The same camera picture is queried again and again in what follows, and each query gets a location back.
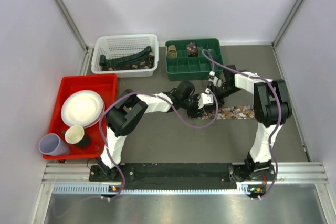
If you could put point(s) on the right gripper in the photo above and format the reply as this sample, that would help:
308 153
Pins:
221 101

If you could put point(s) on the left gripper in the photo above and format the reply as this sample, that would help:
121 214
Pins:
196 112

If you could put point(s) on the brown floral patterned tie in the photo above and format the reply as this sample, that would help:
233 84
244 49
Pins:
229 113

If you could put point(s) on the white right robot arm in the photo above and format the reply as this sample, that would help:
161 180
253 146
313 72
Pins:
272 107

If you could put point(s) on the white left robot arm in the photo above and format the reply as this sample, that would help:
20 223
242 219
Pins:
124 117

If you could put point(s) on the green compartment tray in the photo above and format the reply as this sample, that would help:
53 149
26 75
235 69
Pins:
185 61

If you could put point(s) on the rolled olive tie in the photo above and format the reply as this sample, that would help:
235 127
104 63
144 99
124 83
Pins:
171 51

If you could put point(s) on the dark floral tie in basket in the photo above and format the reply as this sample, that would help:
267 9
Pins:
136 64

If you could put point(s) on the rolled dark floral tie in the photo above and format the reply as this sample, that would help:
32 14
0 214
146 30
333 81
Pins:
192 49

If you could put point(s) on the white perforated plastic basket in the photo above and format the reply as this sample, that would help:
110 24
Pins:
120 46

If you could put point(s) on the dark green tie in basket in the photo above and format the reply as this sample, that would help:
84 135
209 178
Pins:
126 57

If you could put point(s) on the white plate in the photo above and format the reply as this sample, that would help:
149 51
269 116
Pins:
83 108

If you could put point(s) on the red plastic bin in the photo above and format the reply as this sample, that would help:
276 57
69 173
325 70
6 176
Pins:
106 85

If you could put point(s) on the cream mug with dark outside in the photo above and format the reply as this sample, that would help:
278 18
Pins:
77 136

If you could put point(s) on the lavender plastic cup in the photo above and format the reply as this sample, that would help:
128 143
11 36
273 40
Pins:
52 145

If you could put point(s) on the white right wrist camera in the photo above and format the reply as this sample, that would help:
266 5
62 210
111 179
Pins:
215 81

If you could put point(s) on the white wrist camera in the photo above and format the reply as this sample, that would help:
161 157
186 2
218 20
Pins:
205 99
215 81

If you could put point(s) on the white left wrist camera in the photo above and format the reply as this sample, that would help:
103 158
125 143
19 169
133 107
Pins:
205 99

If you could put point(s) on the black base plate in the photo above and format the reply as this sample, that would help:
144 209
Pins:
188 176

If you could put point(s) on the aluminium frame rail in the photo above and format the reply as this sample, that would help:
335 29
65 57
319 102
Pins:
74 178

